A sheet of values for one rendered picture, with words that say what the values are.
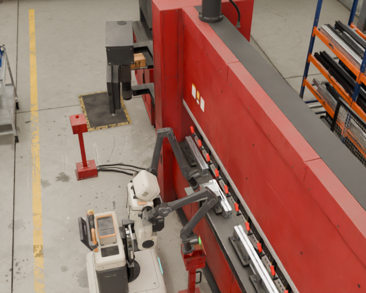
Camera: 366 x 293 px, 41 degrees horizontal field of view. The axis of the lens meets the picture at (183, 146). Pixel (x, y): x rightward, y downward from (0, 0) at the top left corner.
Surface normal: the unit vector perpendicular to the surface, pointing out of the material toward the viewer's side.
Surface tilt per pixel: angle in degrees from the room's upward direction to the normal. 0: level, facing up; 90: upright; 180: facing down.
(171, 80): 90
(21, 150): 0
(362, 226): 0
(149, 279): 0
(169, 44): 90
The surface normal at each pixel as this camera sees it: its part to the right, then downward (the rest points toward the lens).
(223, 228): 0.01, -0.77
